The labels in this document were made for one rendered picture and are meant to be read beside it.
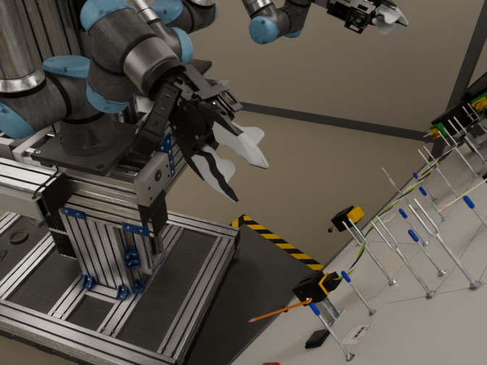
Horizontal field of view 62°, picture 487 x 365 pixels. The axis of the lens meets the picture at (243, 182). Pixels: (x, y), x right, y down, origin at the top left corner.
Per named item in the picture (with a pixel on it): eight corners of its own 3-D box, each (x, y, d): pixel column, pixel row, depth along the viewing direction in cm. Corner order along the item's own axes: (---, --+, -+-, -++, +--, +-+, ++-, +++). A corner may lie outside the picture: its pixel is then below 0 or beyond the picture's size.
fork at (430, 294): (433, 298, 59) (374, 219, 60) (424, 300, 61) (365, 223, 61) (439, 290, 60) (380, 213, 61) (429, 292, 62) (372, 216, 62)
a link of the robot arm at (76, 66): (115, 105, 107) (103, 55, 99) (72, 127, 99) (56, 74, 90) (85, 93, 112) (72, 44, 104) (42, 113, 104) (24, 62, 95)
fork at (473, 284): (479, 290, 53) (412, 202, 54) (467, 292, 55) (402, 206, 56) (485, 281, 54) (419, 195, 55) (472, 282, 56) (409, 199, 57)
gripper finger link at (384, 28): (396, 45, 111) (365, 30, 113) (404, 31, 113) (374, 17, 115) (401, 36, 108) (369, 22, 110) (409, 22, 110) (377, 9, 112)
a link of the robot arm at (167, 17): (144, 43, 141) (138, 1, 133) (172, 32, 149) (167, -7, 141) (169, 51, 136) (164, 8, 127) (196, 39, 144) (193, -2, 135)
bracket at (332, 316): (336, 312, 79) (321, 291, 79) (345, 310, 77) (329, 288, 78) (325, 327, 76) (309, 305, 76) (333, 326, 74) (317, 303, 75)
